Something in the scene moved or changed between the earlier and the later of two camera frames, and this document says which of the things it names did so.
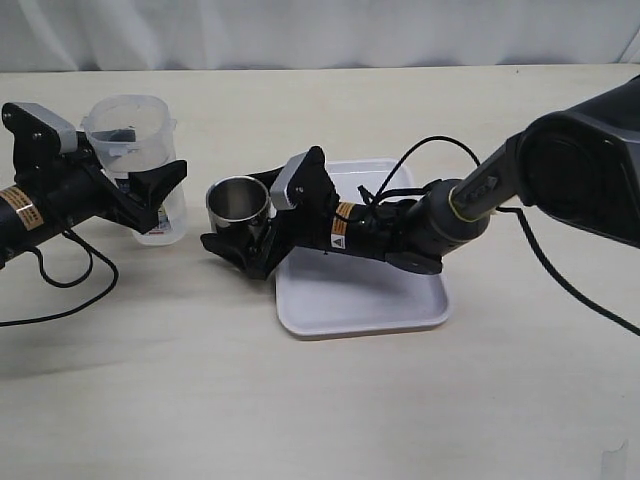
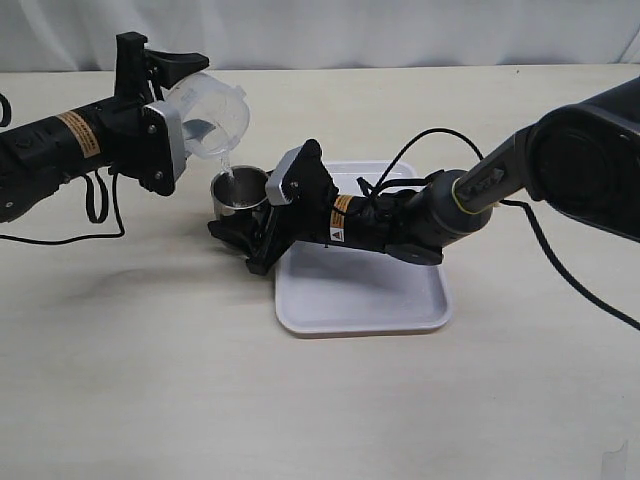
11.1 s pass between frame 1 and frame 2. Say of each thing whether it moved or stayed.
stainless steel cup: moved
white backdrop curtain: stayed
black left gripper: moved
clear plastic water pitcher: moved
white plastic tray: stayed
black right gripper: stayed
